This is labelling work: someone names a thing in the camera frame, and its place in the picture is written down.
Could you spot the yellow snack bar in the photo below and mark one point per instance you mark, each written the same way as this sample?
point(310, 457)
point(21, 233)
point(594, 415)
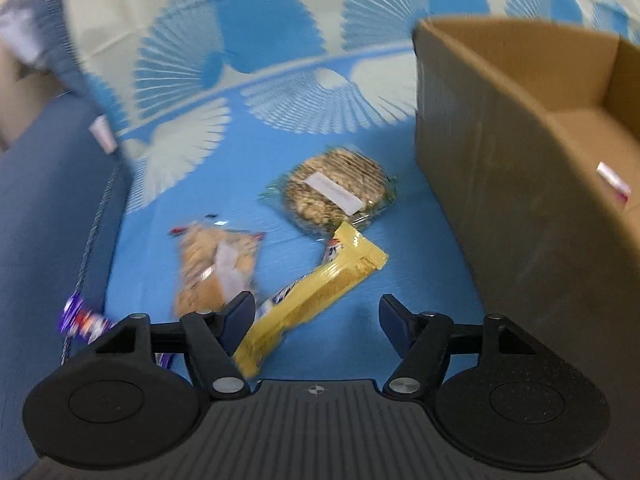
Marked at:
point(320, 285)

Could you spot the cardboard box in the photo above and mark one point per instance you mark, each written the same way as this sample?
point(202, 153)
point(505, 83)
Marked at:
point(500, 185)

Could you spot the round oat cookie packet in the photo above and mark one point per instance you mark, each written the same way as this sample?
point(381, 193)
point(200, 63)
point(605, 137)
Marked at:
point(330, 185)

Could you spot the blue fan print cloth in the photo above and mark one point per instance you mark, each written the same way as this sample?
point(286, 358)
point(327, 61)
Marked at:
point(300, 60)

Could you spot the magenta snack bar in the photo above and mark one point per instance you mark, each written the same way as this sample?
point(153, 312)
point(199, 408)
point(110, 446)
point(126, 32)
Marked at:
point(612, 177)

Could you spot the clear small cookies packet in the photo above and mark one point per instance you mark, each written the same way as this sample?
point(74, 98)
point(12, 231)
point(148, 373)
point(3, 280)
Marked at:
point(200, 270)

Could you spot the purple cartoon snack bar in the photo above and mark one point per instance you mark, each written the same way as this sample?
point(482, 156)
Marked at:
point(82, 321)

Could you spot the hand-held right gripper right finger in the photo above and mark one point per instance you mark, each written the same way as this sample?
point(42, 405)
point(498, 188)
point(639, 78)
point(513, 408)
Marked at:
point(392, 322)

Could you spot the dark blue sofa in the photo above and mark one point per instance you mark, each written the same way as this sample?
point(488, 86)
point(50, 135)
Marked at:
point(40, 235)

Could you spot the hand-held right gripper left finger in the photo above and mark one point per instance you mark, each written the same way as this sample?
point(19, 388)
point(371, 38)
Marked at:
point(239, 320)

